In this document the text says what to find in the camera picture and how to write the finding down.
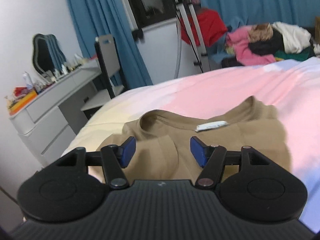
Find wavy frame vanity mirror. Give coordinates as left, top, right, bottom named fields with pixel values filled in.
left=33, top=34, right=67, bottom=77

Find cosmetic bottles on dresser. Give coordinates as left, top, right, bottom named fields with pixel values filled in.
left=23, top=54, right=90, bottom=94

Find black garment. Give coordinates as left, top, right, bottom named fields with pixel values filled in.
left=248, top=29, right=285, bottom=56

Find left blue curtain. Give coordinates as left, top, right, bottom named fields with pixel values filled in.
left=66, top=0, right=152, bottom=89

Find white garment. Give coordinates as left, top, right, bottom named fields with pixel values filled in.
left=271, top=22, right=311, bottom=54

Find tan t-shirt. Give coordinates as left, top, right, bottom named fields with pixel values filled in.
left=95, top=95, right=292, bottom=183

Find beige patterned garment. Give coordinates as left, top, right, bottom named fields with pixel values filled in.
left=248, top=23, right=273, bottom=43

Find dark window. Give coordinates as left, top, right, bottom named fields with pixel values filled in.
left=128, top=0, right=176, bottom=29

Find black chair with white seat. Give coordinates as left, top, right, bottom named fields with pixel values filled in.
left=81, top=34, right=127, bottom=119

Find red cloth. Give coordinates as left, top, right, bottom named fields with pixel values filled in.
left=181, top=8, right=228, bottom=47

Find white dressing table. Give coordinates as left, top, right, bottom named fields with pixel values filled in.
left=9, top=60, right=101, bottom=167

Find blue curtain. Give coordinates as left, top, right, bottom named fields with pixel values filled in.
left=66, top=0, right=152, bottom=89
left=200, top=0, right=319, bottom=27

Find pink garment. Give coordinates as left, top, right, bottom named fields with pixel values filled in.
left=225, top=25, right=276, bottom=66

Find silver camera tripod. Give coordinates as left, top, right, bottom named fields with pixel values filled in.
left=173, top=0, right=211, bottom=73

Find right blue curtain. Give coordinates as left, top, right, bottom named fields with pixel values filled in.
left=200, top=0, right=319, bottom=27

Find orange tray with clutter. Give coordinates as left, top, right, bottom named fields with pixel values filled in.
left=4, top=87, right=37, bottom=116

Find pastel tie-dye bed duvet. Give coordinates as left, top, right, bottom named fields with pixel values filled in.
left=68, top=57, right=319, bottom=232

